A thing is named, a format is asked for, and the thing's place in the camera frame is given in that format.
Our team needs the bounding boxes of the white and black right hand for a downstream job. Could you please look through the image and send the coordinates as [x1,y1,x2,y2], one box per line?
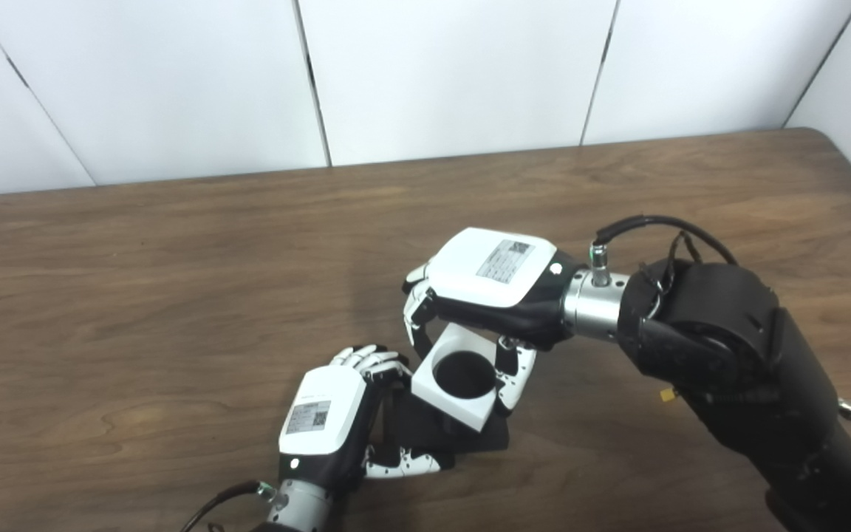
[402,227,585,415]

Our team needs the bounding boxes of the white square piece with hole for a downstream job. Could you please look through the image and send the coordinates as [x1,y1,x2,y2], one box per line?
[411,322,537,433]

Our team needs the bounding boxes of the white and black left hand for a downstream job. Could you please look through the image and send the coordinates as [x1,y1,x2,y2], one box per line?
[278,344,456,492]

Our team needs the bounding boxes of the black peg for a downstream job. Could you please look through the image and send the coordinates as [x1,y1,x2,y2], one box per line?
[389,351,510,455]

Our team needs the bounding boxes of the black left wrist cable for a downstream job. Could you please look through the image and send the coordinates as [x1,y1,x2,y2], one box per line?
[178,480,278,532]

